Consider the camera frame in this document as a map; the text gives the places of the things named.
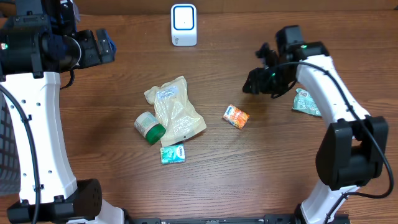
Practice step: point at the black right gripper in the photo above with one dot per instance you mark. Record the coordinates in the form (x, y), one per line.
(259, 78)

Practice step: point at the orange Kleenex tissue pack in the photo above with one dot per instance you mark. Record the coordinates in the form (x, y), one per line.
(236, 117)

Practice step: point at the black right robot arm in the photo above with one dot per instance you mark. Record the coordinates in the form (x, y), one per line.
(353, 149)

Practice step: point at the white barcode scanner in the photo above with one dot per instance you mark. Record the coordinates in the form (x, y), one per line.
(183, 22)

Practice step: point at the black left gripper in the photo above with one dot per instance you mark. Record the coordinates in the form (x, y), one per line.
(104, 47)

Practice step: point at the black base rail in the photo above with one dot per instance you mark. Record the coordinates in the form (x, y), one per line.
(217, 221)

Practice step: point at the small teal white packet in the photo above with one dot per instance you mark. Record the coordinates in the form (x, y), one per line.
(172, 154)

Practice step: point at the grey plastic basket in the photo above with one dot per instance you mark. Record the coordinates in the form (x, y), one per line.
(9, 160)

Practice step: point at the teal tissue pack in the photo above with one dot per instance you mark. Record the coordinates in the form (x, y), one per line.
(303, 102)

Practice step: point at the white bottle with green cap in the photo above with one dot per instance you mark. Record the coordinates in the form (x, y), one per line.
(149, 127)

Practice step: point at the clear plastic pouch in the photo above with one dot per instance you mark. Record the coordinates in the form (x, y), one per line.
(175, 112)

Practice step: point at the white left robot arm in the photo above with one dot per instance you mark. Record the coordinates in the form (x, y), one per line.
(38, 44)

